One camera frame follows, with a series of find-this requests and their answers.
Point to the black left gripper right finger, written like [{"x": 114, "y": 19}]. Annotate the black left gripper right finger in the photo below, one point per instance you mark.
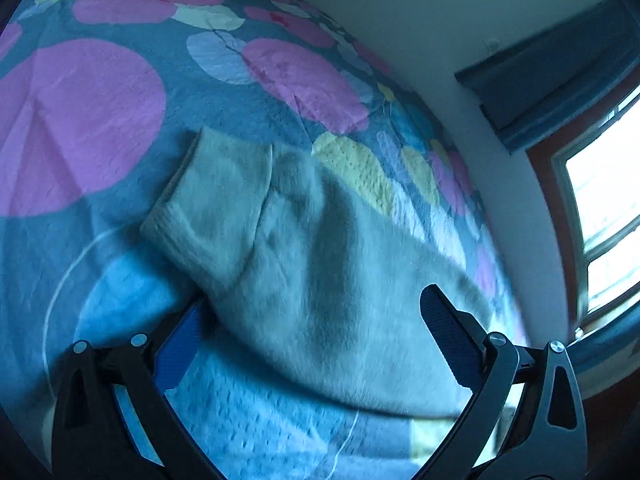
[{"x": 547, "y": 438}]

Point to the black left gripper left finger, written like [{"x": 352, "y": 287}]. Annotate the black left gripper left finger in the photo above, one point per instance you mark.
[{"x": 112, "y": 419}]

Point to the light grey knit sweater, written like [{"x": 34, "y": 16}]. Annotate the light grey knit sweater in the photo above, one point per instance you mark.
[{"x": 309, "y": 276}]

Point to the blue curtain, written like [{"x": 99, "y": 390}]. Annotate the blue curtain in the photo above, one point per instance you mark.
[
  {"x": 608, "y": 355},
  {"x": 543, "y": 82}
]

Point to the brown framed window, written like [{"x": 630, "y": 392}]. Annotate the brown framed window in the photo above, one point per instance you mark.
[{"x": 589, "y": 174}]

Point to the colourful circle pattern bedsheet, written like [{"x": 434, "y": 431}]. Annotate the colourful circle pattern bedsheet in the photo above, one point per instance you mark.
[{"x": 100, "y": 100}]

